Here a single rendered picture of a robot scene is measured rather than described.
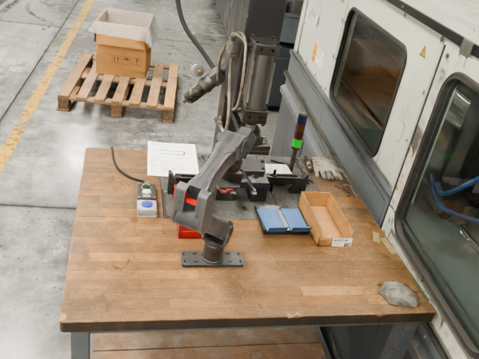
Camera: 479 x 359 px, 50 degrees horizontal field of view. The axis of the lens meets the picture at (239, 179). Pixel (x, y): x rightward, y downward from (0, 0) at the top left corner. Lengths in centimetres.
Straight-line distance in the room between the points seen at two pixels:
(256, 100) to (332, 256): 60
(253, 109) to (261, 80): 11
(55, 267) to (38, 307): 30
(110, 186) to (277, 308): 81
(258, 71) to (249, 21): 17
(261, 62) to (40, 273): 178
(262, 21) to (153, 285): 93
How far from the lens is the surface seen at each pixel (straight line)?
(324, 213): 203
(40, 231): 329
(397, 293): 174
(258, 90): 180
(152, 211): 183
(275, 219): 189
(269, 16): 182
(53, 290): 289
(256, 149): 189
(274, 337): 244
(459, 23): 186
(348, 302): 167
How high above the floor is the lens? 197
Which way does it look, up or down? 30 degrees down
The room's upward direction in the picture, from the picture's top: 10 degrees clockwise
